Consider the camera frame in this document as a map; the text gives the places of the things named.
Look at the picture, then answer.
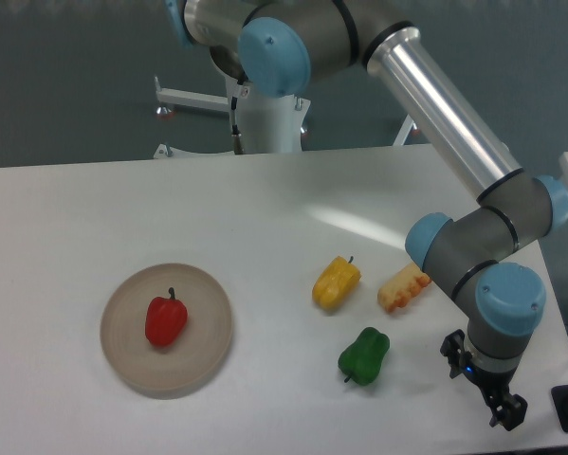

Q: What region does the black cable on stand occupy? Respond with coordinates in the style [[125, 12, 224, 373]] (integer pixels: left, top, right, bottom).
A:
[[229, 81, 247, 155]]

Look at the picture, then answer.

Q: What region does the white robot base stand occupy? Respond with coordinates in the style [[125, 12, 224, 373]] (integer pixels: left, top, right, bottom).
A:
[[154, 75, 311, 155]]

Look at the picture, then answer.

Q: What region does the green toy bell pepper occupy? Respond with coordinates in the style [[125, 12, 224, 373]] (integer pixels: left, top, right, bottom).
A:
[[338, 327, 391, 387]]

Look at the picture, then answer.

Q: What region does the beige round wooden plate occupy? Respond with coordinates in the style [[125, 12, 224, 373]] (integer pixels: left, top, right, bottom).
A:
[[100, 264, 233, 399]]

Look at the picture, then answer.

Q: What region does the yellow orange toy food piece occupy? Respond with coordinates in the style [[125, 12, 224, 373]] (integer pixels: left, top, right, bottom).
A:
[[377, 263, 431, 313]]

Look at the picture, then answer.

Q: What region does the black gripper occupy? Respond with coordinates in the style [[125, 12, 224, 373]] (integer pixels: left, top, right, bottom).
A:
[[440, 330, 527, 430]]

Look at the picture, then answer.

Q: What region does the red toy bell pepper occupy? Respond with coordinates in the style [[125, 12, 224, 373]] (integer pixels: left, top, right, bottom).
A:
[[145, 287, 189, 348]]

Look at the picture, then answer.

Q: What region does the yellow toy bell pepper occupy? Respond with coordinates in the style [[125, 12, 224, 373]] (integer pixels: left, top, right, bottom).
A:
[[312, 256, 361, 312]]

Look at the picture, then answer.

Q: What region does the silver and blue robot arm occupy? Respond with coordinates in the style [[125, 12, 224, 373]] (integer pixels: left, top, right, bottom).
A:
[[165, 1, 568, 430]]

